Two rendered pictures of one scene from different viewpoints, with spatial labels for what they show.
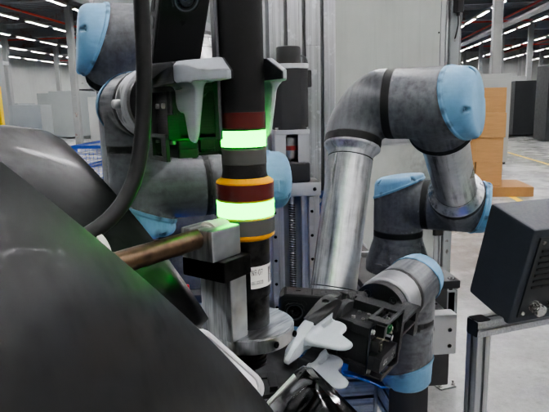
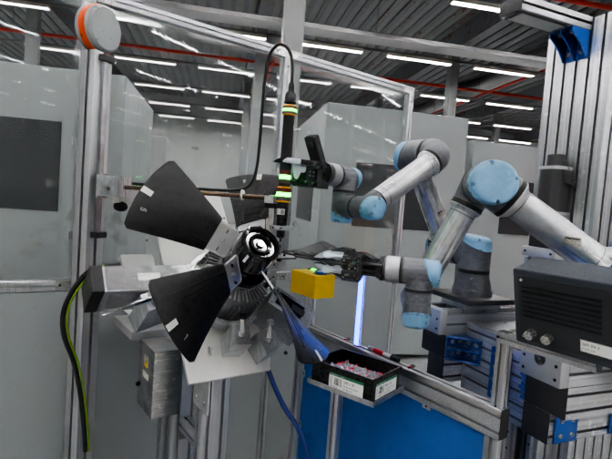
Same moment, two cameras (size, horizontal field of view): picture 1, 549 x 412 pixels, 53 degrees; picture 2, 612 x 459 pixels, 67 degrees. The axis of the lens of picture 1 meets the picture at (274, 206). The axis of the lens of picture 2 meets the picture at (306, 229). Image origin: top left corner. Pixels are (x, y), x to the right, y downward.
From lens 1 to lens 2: 1.33 m
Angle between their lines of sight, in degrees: 73
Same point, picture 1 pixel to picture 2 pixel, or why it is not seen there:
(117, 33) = (402, 153)
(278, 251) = not seen: hidden behind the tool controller
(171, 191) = (339, 205)
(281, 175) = (367, 204)
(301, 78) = (552, 176)
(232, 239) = (270, 198)
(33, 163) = (271, 183)
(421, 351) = (408, 303)
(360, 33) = not seen: outside the picture
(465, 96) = (473, 177)
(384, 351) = (347, 270)
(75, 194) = (272, 189)
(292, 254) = not seen: hidden behind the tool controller
